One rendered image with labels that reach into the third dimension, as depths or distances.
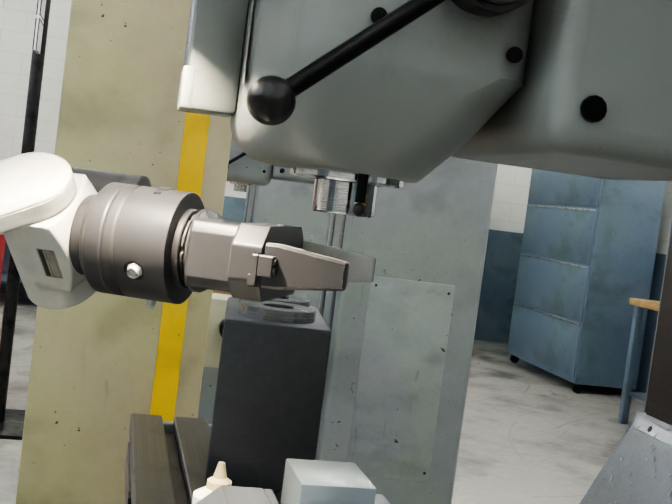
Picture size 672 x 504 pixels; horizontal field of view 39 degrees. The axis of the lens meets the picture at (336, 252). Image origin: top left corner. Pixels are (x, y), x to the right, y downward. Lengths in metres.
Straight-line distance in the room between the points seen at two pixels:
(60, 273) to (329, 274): 0.23
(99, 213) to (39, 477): 1.84
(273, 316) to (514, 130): 0.47
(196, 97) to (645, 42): 0.31
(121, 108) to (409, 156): 1.80
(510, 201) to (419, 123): 9.87
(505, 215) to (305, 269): 9.85
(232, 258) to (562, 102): 0.25
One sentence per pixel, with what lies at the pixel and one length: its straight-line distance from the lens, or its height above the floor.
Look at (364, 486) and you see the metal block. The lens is 0.67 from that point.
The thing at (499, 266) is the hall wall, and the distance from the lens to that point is 10.51.
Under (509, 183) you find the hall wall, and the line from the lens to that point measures 10.51.
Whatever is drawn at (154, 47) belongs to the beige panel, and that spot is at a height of 1.60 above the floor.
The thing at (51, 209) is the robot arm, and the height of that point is 1.26.
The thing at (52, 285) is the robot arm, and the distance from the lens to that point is 0.80.
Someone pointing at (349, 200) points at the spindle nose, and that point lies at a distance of 0.70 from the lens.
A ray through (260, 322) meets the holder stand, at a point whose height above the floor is 1.15.
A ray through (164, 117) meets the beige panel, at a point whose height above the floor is 1.44.
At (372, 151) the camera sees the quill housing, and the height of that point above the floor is 1.33.
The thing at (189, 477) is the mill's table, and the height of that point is 0.96.
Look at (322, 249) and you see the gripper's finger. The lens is 0.78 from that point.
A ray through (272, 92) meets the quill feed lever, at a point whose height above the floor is 1.35.
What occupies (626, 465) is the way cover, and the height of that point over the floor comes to 1.07.
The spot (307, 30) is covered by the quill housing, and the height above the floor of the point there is 1.39.
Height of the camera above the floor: 1.29
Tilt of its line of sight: 3 degrees down
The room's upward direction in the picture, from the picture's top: 7 degrees clockwise
